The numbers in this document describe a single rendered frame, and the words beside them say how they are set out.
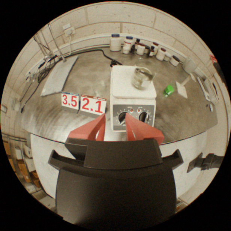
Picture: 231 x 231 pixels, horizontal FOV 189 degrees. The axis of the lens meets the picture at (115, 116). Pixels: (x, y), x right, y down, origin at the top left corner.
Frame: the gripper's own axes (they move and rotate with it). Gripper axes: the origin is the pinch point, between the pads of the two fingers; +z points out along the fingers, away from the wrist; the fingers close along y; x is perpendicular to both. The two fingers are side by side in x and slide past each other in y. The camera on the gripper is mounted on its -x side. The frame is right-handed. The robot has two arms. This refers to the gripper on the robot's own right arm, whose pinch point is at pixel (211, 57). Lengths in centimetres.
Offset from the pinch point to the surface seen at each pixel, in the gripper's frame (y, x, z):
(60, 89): 59, 32, -18
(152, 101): 22.0, 25.7, -18.9
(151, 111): 21.8, 26.7, -21.4
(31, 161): 199, 97, -163
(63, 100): 53, 31, -23
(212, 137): -120, 46, -15
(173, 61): 1.7, 29.4, 25.3
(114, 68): 35.0, 23.8, -11.4
